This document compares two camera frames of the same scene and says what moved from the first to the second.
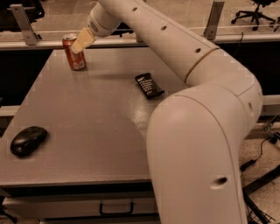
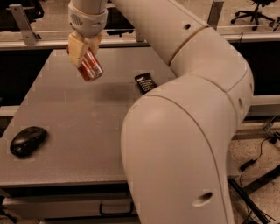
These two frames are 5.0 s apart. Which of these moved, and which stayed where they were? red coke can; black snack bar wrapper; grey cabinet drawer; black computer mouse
Moved: red coke can
Stayed: black computer mouse; grey cabinet drawer; black snack bar wrapper
